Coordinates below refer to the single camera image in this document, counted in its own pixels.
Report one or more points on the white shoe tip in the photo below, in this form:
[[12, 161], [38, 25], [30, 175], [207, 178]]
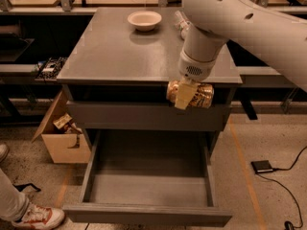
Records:
[[4, 150]]

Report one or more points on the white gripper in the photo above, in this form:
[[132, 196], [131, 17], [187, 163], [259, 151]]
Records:
[[196, 69]]

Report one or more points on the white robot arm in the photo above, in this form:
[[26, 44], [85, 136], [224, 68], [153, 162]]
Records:
[[278, 39]]

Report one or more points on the grey drawer cabinet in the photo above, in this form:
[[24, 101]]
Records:
[[114, 63]]

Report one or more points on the black patterned device on shelf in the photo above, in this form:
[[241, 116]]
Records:
[[49, 69]]

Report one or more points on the orange drink can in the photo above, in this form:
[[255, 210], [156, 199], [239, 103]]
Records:
[[203, 97]]

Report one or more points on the open grey middle drawer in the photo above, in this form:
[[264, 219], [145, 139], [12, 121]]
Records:
[[149, 177]]

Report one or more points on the white red sneaker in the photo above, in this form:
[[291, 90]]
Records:
[[40, 218]]

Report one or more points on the closed grey top drawer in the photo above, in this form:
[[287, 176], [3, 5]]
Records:
[[148, 116]]

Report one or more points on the snack packet in box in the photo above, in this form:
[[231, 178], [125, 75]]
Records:
[[62, 121]]

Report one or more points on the black foot pedal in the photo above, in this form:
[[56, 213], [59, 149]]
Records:
[[262, 166]]

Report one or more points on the grey trouser leg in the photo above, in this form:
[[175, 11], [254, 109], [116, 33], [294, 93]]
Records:
[[13, 204]]

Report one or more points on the clear plastic water bottle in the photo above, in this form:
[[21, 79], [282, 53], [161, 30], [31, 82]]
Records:
[[182, 23]]

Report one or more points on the cardboard box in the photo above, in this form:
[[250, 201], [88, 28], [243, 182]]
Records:
[[63, 146]]

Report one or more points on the white bowl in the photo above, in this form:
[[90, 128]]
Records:
[[144, 21]]

